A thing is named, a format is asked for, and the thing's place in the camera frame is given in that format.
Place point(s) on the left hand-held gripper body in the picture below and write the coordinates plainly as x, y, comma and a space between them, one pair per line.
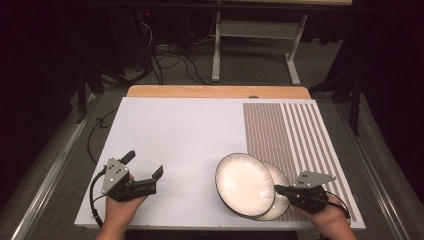
115, 175

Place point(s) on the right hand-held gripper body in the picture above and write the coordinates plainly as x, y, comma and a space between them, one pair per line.
308, 196

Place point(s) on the white plate with dark rim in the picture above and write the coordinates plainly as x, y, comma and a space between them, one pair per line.
278, 176
243, 183

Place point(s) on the person's right hand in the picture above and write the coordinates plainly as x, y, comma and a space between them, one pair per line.
328, 218

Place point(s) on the person's left hand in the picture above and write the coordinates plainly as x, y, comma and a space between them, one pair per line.
121, 210

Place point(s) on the striped beige placemat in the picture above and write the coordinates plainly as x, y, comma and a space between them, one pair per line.
300, 133

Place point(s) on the black metal stand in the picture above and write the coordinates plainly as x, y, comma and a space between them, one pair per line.
81, 93
356, 100

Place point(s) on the wooden table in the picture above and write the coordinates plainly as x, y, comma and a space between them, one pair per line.
216, 91

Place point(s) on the aluminium floor rail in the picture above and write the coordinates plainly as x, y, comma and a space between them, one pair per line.
50, 180
373, 180

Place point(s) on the white metal desk frame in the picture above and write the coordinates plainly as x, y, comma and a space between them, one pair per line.
256, 30

